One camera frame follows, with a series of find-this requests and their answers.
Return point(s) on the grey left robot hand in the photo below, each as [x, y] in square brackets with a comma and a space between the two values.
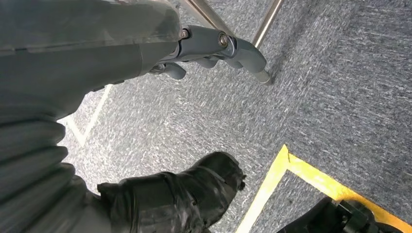
[80, 58]

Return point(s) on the steel workbench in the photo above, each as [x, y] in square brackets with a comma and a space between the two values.
[268, 19]

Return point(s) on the yellow tape square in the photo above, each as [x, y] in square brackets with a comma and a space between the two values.
[96, 112]

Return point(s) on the black robot foot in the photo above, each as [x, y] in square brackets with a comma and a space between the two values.
[322, 218]

